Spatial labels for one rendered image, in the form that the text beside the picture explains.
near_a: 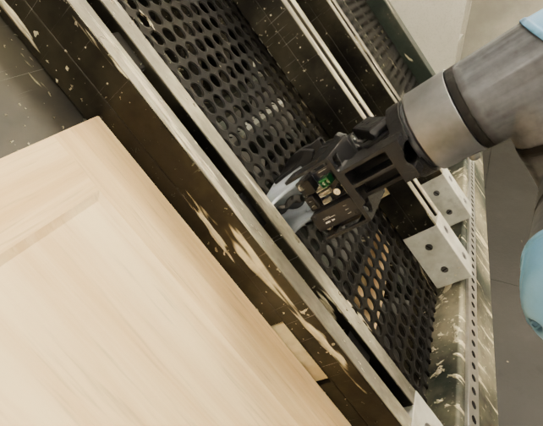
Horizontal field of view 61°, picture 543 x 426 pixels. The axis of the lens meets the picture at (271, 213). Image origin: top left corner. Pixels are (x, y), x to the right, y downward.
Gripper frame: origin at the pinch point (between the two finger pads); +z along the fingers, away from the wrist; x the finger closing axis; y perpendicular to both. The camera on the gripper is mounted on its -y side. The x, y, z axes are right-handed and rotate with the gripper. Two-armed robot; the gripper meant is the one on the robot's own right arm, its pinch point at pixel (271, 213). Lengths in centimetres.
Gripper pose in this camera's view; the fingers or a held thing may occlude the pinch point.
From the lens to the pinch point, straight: 54.2
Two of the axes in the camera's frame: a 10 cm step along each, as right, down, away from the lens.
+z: -7.0, 4.0, 5.9
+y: -3.9, 4.7, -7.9
